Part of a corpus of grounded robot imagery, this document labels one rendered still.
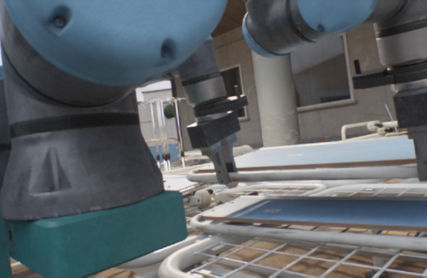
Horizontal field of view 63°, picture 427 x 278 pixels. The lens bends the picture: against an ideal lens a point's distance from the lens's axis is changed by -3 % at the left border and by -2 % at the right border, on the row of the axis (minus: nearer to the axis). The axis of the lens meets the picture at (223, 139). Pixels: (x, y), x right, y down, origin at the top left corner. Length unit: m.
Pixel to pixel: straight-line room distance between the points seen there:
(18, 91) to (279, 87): 5.19
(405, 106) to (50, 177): 0.47
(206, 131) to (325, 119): 6.81
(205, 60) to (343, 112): 6.65
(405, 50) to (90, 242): 0.48
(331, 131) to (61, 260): 7.21
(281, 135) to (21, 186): 5.17
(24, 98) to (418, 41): 0.51
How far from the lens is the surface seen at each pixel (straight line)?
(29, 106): 0.42
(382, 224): 0.76
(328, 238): 0.72
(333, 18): 0.47
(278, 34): 0.56
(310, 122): 7.69
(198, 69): 0.75
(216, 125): 0.77
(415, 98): 0.57
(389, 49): 0.59
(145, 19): 0.23
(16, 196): 0.41
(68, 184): 0.38
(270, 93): 5.51
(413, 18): 0.58
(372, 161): 0.74
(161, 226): 0.41
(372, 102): 7.10
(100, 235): 0.38
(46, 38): 0.24
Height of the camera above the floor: 0.73
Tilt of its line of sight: 1 degrees down
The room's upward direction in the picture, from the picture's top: 7 degrees counter-clockwise
